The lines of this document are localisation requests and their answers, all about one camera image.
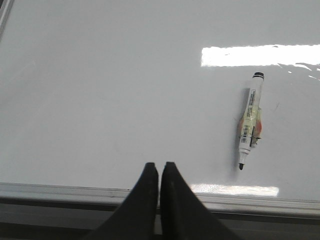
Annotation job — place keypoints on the black whiteboard marker with tape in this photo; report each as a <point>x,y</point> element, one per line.
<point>250,126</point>

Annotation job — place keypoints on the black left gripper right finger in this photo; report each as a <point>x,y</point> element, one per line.
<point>183,216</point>

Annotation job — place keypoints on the white whiteboard with aluminium frame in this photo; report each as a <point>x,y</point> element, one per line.
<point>92,90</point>

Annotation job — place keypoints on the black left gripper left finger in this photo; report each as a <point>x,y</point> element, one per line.
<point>134,219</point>

